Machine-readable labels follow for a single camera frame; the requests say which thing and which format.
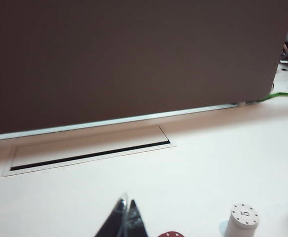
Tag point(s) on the white poker chip stack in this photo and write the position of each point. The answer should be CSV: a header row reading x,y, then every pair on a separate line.
x,y
242,222

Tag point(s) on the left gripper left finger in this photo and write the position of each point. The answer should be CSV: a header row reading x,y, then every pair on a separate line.
x,y
115,222

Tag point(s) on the red ten poker chip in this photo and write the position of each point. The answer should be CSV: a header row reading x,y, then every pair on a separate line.
x,y
171,234

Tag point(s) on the wide brown desk partition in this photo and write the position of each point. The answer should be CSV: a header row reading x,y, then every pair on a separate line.
x,y
134,61

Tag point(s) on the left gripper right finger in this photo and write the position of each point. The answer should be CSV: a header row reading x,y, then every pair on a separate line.
x,y
136,222

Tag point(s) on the silver partition base rail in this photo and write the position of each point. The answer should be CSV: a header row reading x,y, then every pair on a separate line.
x,y
109,122

